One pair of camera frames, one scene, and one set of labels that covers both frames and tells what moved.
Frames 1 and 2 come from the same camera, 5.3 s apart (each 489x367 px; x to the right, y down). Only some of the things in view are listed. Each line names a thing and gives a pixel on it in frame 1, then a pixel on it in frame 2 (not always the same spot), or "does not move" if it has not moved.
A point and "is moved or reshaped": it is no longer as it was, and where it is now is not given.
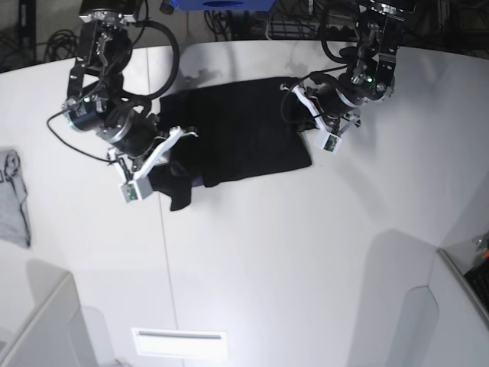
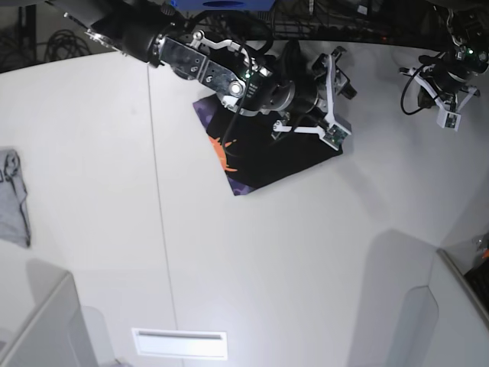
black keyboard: [477, 279] does not move
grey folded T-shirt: [14, 225] does not move
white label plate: [180, 342] does not move
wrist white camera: [136, 189] → [335, 135]
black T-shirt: [231, 129] is moved or reshaped
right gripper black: [336, 102] → [447, 79]
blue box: [221, 5] does not move
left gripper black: [131, 135] → [297, 98]
